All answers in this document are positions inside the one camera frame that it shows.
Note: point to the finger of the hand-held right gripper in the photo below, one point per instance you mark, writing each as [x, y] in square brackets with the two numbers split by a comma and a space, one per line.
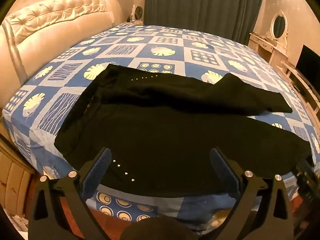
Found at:
[306, 175]

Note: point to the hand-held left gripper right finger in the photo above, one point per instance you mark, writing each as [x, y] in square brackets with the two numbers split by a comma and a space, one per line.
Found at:
[223, 170]

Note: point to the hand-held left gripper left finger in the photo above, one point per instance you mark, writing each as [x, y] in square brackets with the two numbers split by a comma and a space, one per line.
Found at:
[98, 170]

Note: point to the black pants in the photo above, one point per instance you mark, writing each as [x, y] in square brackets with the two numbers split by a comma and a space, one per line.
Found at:
[162, 135]

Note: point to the blue patterned bed sheet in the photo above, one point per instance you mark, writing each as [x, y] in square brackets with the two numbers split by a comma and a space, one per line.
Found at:
[62, 110]

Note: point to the white television console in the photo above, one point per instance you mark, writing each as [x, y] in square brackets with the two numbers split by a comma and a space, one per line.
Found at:
[303, 90]

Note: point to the cream bedside cabinet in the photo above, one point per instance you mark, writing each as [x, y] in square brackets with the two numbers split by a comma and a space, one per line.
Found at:
[13, 185]

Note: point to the black television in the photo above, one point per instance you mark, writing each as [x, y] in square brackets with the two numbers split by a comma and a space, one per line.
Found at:
[308, 63]

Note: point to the white dressing table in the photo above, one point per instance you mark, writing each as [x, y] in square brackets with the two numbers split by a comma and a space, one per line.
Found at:
[265, 46]

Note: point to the cream tufted headboard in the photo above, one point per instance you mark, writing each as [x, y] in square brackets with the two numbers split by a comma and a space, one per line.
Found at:
[50, 30]

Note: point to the oval white vanity mirror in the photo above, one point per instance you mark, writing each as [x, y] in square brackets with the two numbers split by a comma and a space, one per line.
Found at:
[279, 26]

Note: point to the small round desk fan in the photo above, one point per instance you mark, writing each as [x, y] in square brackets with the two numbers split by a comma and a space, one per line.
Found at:
[137, 13]

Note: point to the dark green curtain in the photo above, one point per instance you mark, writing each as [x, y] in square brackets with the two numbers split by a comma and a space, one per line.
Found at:
[200, 5]

